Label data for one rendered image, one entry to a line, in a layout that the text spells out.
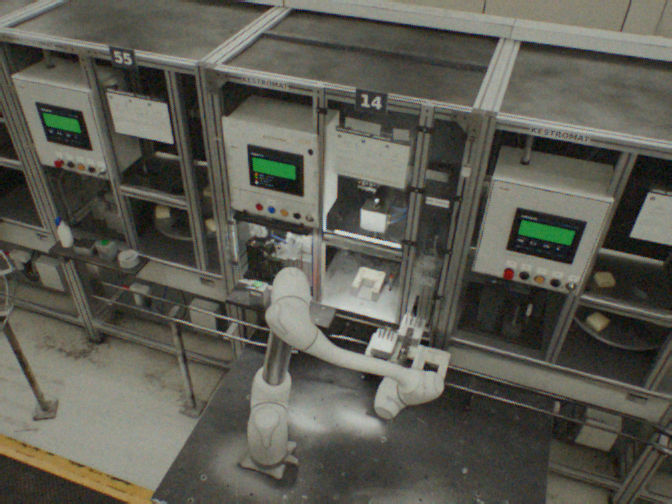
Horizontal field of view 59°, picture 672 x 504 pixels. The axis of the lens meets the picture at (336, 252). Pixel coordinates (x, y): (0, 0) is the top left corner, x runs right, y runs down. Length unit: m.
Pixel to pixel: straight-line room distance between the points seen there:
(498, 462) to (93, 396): 2.37
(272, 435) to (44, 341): 2.26
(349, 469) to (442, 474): 0.39
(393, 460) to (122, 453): 1.62
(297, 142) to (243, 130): 0.24
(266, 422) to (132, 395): 1.56
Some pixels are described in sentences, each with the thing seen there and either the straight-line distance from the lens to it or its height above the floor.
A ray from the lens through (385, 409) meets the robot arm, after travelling 2.35.
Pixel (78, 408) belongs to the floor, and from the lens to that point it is 3.91.
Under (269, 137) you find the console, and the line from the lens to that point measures 2.47.
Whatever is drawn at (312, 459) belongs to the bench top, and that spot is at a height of 0.68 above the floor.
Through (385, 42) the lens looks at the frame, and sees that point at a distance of 2.79.
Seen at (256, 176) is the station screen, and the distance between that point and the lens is 2.57.
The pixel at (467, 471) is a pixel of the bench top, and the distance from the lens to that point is 2.72.
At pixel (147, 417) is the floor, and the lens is 3.75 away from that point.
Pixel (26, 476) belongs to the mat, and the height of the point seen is 0.01.
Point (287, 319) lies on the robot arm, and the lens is 2.03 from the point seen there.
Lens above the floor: 2.97
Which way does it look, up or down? 40 degrees down
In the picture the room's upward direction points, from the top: 2 degrees clockwise
